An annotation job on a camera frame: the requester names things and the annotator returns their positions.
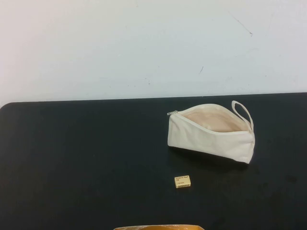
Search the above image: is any yellow box edge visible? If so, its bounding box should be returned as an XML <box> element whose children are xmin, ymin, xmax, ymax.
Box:
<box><xmin>112</xmin><ymin>224</ymin><xmax>203</xmax><ymax>230</ymax></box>

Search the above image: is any cream fabric pencil case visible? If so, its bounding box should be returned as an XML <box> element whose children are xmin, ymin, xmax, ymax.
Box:
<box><xmin>166</xmin><ymin>100</ymin><xmax>255</xmax><ymax>165</ymax></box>

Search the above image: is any small yellow boxed eraser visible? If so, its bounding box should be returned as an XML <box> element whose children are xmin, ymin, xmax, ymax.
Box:
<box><xmin>174</xmin><ymin>176</ymin><xmax>192</xmax><ymax>190</ymax></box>

